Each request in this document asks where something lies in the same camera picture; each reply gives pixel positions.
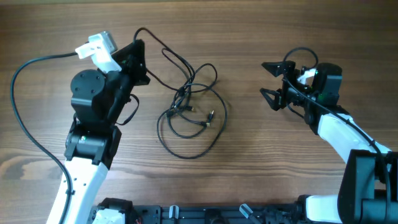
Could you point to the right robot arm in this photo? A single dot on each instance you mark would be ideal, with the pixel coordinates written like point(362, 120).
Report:
point(368, 190)

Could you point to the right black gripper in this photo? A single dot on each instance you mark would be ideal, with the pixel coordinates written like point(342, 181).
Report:
point(293, 74)

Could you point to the black base frame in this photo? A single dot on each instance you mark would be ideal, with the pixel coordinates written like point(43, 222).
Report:
point(114, 210)

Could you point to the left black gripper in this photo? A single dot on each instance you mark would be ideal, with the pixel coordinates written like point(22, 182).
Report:
point(132, 65)

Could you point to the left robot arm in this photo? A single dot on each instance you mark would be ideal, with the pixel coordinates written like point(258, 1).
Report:
point(98, 98)

